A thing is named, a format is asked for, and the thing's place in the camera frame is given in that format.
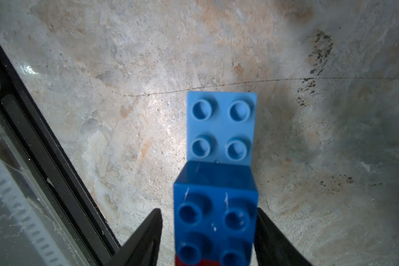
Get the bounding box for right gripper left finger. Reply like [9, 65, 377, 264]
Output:
[106, 208, 162, 266]

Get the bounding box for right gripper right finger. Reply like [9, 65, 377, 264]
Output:
[254, 208, 311, 266]

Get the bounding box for blue small lego brick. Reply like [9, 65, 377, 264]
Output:
[173, 161, 259, 266]

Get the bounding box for light blue brick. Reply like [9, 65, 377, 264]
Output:
[186, 92, 258, 166]

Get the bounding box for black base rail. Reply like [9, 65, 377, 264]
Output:
[0, 45, 120, 266]

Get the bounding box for white slotted cable duct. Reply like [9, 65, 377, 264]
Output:
[0, 160, 70, 266]

